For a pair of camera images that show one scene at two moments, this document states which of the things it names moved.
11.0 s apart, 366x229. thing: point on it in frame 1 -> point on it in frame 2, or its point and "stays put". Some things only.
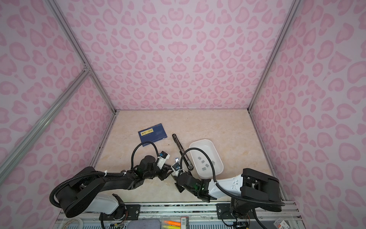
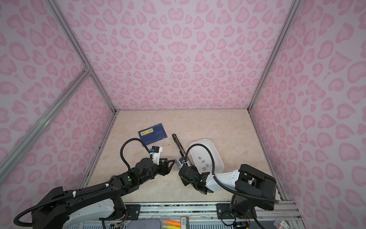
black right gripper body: [179, 187] -> [185, 182]
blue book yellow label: [154, 133] stays put
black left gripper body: [163, 173] -> [162, 170]
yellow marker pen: [171, 227] stays put
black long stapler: [187, 160] stays put
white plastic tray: [202, 163] stays put
